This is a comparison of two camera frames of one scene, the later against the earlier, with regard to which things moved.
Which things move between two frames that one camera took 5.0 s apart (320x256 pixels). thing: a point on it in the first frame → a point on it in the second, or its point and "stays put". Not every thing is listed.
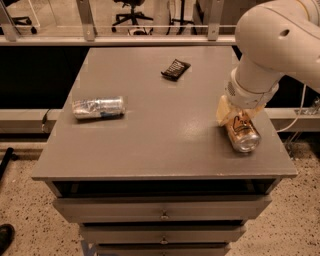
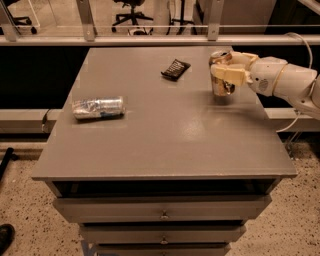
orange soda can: (243, 134) → (219, 86)
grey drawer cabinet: (162, 180) stays put
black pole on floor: (8, 156) stays put
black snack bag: (176, 70) stays put
